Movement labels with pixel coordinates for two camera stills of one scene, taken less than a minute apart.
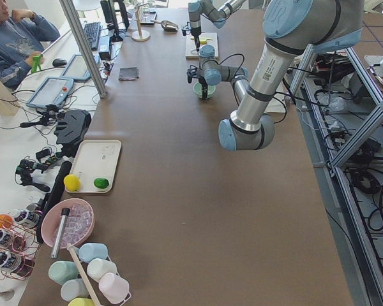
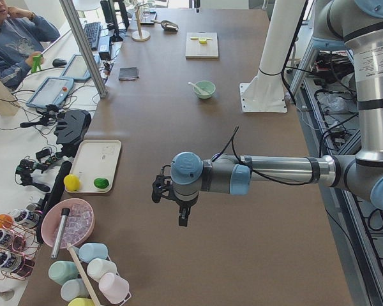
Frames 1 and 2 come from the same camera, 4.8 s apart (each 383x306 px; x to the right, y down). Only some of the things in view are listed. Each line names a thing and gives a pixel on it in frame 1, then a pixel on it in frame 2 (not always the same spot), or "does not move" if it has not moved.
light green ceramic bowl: (197, 88) does not move
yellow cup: (81, 301) does not move
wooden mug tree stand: (140, 35) does not move
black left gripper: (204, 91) -> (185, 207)
